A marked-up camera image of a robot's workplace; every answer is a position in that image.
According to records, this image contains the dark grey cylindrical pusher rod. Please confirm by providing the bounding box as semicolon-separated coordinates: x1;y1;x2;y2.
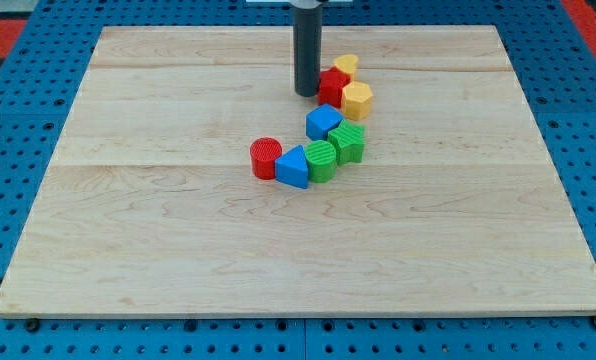
292;0;322;97

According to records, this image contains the yellow heart block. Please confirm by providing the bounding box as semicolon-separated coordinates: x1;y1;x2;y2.
333;54;359;81

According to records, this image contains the red star block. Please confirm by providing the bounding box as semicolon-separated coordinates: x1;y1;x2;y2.
318;67;350;108

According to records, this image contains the yellow hexagon block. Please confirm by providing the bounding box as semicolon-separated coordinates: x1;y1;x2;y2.
341;81;373;121

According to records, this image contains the blue cube block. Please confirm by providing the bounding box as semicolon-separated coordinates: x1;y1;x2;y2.
306;104;343;141

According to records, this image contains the green star block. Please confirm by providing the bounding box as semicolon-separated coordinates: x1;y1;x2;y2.
327;119;365;165

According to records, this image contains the green cylinder block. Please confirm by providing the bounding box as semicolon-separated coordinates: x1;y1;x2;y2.
305;140;337;183

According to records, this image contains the red cylinder block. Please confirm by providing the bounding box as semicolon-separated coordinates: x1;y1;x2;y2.
250;137;282;180

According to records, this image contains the blue triangle block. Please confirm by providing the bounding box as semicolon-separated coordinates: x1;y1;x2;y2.
275;145;308;189

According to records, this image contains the wooden board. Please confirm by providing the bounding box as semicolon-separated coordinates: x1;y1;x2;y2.
0;26;596;319

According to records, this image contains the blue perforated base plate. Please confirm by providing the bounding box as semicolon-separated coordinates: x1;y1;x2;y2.
0;0;596;359

